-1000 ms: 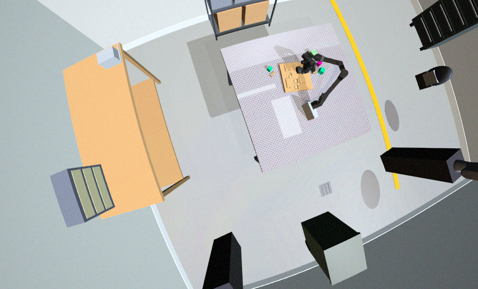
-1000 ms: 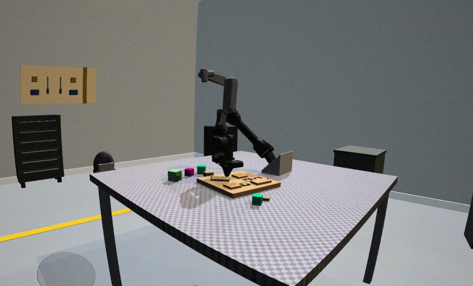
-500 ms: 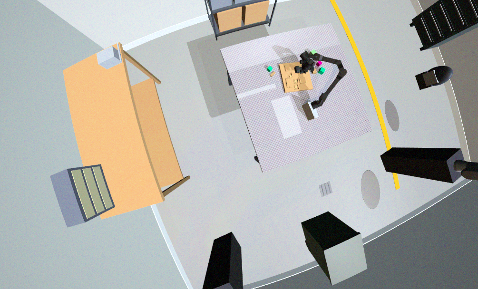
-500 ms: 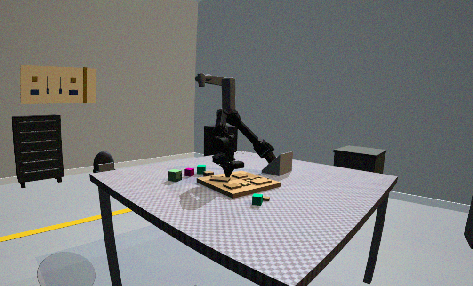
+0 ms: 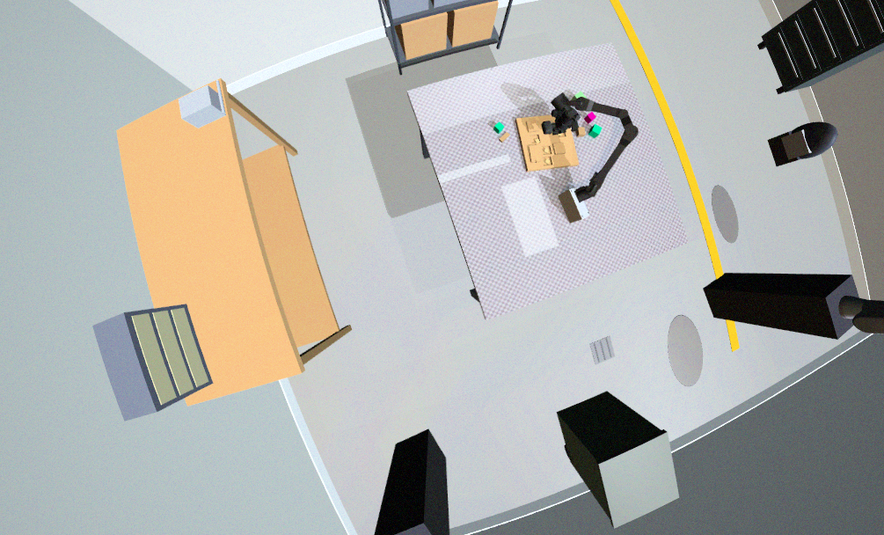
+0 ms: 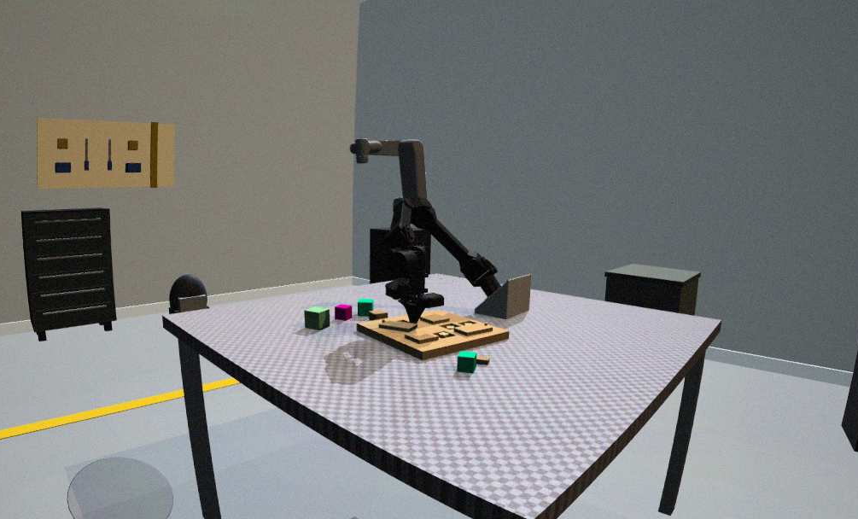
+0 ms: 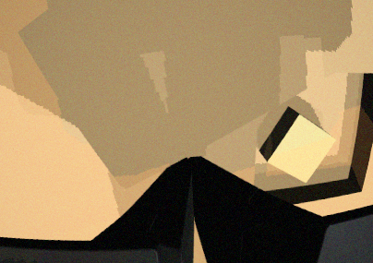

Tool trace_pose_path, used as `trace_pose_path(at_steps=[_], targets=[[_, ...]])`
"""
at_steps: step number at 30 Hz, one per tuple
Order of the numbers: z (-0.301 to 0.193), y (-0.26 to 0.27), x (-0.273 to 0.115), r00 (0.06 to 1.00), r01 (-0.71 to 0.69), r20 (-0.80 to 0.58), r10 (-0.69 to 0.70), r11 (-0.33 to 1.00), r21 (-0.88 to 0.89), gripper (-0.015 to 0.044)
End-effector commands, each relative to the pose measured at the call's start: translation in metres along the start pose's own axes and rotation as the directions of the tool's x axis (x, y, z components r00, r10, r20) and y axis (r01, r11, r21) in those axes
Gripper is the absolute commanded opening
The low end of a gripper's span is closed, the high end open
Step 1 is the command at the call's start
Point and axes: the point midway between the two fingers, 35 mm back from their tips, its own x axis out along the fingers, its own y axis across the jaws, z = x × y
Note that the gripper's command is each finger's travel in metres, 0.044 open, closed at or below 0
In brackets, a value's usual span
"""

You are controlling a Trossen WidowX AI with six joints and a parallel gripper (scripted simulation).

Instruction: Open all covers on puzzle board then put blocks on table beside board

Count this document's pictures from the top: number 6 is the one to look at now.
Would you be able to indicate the green cube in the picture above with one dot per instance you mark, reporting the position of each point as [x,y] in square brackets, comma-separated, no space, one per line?
[317,318]
[466,362]

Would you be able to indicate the small magenta block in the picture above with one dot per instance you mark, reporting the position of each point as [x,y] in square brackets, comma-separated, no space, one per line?
[343,312]

